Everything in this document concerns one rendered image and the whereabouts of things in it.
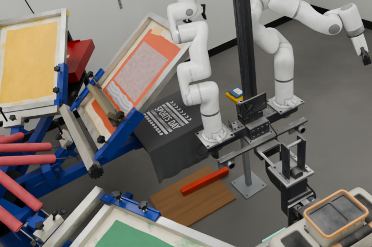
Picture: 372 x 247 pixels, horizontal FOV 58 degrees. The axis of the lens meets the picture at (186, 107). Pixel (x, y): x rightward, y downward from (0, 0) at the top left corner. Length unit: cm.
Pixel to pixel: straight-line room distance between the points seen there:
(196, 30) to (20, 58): 158
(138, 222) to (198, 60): 82
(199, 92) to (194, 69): 11
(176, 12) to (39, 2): 238
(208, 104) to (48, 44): 152
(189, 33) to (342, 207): 100
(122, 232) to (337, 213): 96
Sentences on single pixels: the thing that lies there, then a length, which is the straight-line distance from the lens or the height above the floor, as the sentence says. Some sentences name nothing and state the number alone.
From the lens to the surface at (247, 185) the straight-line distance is 295.
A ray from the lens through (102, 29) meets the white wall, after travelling 401.
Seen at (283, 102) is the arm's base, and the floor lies 116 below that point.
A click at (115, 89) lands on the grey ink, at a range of 207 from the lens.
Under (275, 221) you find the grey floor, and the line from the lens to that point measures 276.
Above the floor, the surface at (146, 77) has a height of 136.
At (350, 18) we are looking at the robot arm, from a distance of 167.
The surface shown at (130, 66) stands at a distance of 209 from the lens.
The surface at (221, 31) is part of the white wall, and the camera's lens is 478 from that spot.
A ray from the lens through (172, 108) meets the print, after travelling 230.
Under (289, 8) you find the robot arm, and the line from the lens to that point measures 161.
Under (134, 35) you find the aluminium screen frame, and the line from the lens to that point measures 220.
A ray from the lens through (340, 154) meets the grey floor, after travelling 324.
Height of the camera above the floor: 229
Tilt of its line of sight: 36 degrees down
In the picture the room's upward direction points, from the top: 13 degrees counter-clockwise
